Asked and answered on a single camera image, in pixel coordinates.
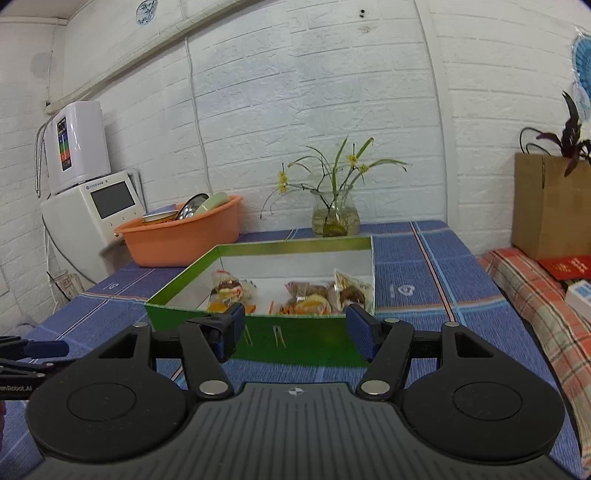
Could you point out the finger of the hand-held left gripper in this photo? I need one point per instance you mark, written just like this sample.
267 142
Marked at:
32 364
44 349

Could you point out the orange snack packet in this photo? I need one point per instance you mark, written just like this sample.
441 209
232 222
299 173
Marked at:
216 307

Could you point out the orange plastic basin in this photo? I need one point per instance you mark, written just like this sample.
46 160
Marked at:
184 242

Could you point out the brown cardboard box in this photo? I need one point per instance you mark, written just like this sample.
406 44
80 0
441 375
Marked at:
549 207

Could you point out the white power strip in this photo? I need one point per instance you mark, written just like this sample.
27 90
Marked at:
581 295

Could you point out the glass vase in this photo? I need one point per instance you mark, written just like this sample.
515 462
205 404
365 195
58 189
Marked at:
334 214

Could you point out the yellow label snack packet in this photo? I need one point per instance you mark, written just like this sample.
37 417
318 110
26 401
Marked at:
353 293

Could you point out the clear packet brown snack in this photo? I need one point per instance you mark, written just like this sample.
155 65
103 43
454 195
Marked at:
307 293

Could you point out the purple leaf plant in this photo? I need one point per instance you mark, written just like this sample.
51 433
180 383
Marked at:
570 138

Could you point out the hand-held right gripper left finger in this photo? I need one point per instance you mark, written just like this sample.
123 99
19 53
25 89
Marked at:
232 333

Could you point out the tall white water ionizer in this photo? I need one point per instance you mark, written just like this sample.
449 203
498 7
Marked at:
81 143

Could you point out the white appliance with screen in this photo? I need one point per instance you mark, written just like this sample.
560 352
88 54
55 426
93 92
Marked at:
78 221

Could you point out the metal lid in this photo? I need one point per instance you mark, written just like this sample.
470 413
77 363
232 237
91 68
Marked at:
189 210

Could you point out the yellow flower plant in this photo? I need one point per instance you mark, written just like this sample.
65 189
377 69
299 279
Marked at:
334 166

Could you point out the blue checked tablecloth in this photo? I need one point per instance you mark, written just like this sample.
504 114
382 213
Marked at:
415 258

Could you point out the red booklet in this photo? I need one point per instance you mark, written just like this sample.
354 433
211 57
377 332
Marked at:
565 267

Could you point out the large blue paper fan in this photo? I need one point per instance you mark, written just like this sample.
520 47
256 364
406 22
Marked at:
582 62

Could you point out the round blue print wall plate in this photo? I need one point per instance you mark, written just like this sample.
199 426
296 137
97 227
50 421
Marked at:
147 10

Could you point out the green cardboard box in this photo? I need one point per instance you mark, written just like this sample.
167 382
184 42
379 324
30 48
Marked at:
295 344

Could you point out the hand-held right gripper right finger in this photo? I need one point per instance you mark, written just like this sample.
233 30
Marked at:
360 336

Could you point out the flat grey plate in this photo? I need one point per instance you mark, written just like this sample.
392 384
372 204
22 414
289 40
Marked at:
159 215

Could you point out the white wall pipe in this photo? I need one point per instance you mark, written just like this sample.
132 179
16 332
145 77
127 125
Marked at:
152 50

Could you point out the orange plaid blanket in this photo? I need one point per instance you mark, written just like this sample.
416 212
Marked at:
545 314

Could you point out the white wall conduit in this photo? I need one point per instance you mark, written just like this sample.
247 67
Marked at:
434 115

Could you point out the pale green bowl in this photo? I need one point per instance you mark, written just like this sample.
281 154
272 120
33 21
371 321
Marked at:
214 201

